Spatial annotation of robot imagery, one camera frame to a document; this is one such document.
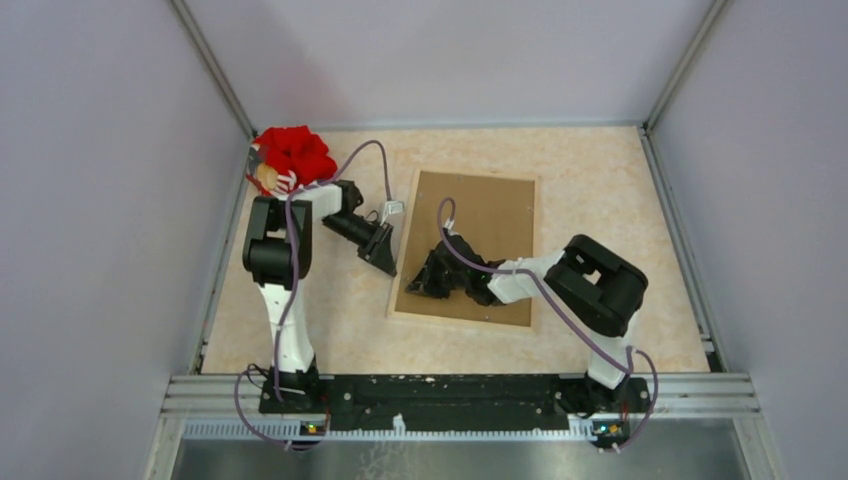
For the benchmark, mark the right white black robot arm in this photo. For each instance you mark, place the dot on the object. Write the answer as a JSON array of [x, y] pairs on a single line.
[[585, 283]]

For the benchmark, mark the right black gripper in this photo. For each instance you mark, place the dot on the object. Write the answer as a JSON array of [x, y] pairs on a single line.
[[424, 283]]

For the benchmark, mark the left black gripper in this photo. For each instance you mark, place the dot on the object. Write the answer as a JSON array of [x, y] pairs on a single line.
[[377, 250]]

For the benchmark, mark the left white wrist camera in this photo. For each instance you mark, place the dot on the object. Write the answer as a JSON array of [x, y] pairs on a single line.
[[390, 208]]

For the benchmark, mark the wooden picture frame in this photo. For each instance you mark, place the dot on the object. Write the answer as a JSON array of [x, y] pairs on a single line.
[[459, 227]]

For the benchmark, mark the brown frame backing board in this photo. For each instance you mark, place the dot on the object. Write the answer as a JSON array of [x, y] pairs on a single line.
[[496, 213]]

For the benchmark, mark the aluminium front rail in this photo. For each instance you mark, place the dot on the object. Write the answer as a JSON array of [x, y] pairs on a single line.
[[224, 406]]

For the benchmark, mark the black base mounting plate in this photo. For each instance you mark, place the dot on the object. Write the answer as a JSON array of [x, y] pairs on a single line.
[[457, 403]]

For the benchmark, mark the red cloth toy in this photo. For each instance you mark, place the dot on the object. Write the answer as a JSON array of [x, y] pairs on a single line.
[[283, 159]]

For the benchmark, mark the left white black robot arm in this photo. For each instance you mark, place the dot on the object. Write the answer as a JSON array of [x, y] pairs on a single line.
[[277, 252]]

